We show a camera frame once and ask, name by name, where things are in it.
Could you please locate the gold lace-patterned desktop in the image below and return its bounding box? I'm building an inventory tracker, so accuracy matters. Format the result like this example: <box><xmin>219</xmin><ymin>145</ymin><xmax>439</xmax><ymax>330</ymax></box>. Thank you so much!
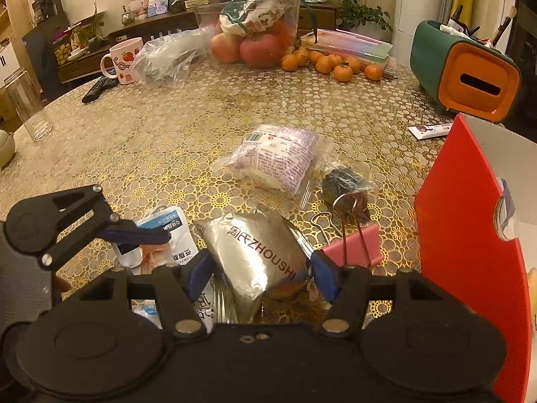
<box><xmin>0</xmin><ymin>56</ymin><xmax>456</xmax><ymax>329</ymax></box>

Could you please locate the purple white bread packet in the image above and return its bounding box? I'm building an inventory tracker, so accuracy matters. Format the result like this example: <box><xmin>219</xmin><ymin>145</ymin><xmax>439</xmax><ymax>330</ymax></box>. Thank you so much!
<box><xmin>212</xmin><ymin>124</ymin><xmax>335</xmax><ymax>209</ymax></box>

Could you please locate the thin-stemmed potted plant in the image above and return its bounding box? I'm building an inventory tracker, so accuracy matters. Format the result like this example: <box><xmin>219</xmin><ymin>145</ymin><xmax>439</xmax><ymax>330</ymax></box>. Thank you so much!
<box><xmin>67</xmin><ymin>2</ymin><xmax>106</xmax><ymax>53</ymax></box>

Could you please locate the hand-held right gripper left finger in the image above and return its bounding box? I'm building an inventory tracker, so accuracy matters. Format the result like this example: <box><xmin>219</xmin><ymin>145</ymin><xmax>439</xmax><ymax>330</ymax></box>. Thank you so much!
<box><xmin>63</xmin><ymin>250</ymin><xmax>215</xmax><ymax>341</ymax></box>

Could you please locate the flat clear plastic case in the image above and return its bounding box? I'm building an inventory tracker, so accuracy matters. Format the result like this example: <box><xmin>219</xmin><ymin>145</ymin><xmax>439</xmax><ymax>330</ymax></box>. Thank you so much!
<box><xmin>300</xmin><ymin>29</ymin><xmax>397</xmax><ymax>79</ymax></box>

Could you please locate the wooden television cabinet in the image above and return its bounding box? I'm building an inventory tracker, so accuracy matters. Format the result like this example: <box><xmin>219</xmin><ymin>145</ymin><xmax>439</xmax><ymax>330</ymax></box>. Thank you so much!
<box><xmin>56</xmin><ymin>0</ymin><xmax>337</xmax><ymax>85</ymax></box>

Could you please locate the white standing air conditioner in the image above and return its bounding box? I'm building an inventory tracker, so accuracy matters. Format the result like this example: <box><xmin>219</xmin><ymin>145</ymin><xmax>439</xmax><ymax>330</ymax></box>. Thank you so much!
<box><xmin>392</xmin><ymin>0</ymin><xmax>450</xmax><ymax>37</ymax></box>

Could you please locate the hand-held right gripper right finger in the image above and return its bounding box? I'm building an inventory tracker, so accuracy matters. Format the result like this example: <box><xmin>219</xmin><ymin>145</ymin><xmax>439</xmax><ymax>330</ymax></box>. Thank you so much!
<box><xmin>310</xmin><ymin>251</ymin><xmax>471</xmax><ymax>342</ymax></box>

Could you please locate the red cardboard box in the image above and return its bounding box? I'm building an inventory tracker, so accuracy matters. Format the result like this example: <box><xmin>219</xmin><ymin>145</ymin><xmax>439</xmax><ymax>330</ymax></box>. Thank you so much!
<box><xmin>414</xmin><ymin>113</ymin><xmax>537</xmax><ymax>403</ymax></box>

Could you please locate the pile of tangerines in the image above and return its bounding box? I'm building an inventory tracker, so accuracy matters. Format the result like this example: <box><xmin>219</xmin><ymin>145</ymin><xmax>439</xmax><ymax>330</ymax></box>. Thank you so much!
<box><xmin>280</xmin><ymin>48</ymin><xmax>385</xmax><ymax>83</ymax></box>

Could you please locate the dark dropper bottle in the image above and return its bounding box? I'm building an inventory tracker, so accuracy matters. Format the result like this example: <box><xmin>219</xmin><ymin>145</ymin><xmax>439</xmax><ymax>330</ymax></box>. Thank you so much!
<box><xmin>447</xmin><ymin>4</ymin><xmax>465</xmax><ymax>30</ymax></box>

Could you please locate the white face mask packet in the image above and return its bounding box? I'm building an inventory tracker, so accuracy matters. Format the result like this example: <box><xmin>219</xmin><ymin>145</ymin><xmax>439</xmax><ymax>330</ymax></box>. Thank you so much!
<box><xmin>113</xmin><ymin>206</ymin><xmax>215</xmax><ymax>333</ymax></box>

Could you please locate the clear glass bottle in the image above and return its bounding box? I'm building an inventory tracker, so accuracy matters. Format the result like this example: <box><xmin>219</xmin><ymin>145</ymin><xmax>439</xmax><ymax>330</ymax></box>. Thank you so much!
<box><xmin>4</xmin><ymin>71</ymin><xmax>53</xmax><ymax>142</ymax></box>

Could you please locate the tall green potted tree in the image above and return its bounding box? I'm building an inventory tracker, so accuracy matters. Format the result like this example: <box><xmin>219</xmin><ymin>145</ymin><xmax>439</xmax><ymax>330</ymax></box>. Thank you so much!
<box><xmin>325</xmin><ymin>0</ymin><xmax>393</xmax><ymax>43</ymax></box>

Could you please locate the green orange tissue box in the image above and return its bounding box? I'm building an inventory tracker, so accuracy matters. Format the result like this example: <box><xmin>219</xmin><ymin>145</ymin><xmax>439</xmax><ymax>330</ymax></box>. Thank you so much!
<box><xmin>410</xmin><ymin>20</ymin><xmax>522</xmax><ymax>125</ymax></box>

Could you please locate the bag of black binder clips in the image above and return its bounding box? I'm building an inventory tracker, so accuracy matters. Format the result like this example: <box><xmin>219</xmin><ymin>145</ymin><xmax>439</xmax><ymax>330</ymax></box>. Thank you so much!
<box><xmin>321</xmin><ymin>164</ymin><xmax>374</xmax><ymax>220</ymax></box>

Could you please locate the black remote control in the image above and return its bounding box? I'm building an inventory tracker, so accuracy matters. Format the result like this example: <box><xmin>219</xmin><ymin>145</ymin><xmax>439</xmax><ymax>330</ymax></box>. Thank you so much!
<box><xmin>81</xmin><ymin>76</ymin><xmax>119</xmax><ymax>105</ymax></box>

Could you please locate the silver foil snack packet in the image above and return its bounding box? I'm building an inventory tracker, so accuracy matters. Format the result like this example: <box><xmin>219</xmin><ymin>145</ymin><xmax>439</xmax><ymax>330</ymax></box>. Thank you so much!
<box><xmin>195</xmin><ymin>210</ymin><xmax>309</xmax><ymax>324</ymax></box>

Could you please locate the clear plastic container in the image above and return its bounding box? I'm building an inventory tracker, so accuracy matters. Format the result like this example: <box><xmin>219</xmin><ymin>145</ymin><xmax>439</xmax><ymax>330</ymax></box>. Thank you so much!
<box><xmin>193</xmin><ymin>0</ymin><xmax>301</xmax><ymax>69</ymax></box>

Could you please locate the wooden calligraphy brush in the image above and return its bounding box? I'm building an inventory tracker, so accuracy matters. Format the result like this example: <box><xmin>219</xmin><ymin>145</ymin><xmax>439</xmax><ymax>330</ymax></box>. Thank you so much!
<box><xmin>491</xmin><ymin>6</ymin><xmax>518</xmax><ymax>47</ymax></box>

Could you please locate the clear plastic bag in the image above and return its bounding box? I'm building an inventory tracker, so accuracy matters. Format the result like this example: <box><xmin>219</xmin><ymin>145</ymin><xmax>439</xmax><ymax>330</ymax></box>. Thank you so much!
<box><xmin>130</xmin><ymin>34</ymin><xmax>211</xmax><ymax>89</ymax></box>

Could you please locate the white mug with pink print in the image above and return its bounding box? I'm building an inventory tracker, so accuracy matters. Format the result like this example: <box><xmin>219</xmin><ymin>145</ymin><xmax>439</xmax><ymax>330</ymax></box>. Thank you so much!
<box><xmin>100</xmin><ymin>38</ymin><xmax>146</xmax><ymax>85</ymax></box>

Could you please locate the small white sachet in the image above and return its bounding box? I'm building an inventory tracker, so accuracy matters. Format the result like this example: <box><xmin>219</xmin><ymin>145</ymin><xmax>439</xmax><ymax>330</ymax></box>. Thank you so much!
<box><xmin>409</xmin><ymin>123</ymin><xmax>454</xmax><ymax>139</ymax></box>

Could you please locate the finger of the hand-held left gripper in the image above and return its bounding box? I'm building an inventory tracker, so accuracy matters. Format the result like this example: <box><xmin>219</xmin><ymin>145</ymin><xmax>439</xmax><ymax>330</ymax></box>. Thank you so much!
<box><xmin>40</xmin><ymin>184</ymin><xmax>174</xmax><ymax>267</ymax></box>

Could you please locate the pink binder clip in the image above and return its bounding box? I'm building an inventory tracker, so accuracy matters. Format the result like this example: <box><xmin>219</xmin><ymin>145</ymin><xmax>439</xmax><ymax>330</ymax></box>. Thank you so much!
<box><xmin>311</xmin><ymin>212</ymin><xmax>383</xmax><ymax>268</ymax></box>

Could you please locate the red apple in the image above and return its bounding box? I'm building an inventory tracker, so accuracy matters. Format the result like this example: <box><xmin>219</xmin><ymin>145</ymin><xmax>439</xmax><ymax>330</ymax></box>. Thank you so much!
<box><xmin>240</xmin><ymin>34</ymin><xmax>284</xmax><ymax>69</ymax></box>
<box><xmin>210</xmin><ymin>34</ymin><xmax>244</xmax><ymax>64</ymax></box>

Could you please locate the cream ceramic teapot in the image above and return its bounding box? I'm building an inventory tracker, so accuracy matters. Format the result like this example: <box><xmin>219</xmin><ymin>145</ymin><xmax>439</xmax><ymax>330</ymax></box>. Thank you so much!
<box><xmin>0</xmin><ymin>130</ymin><xmax>17</xmax><ymax>169</ymax></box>

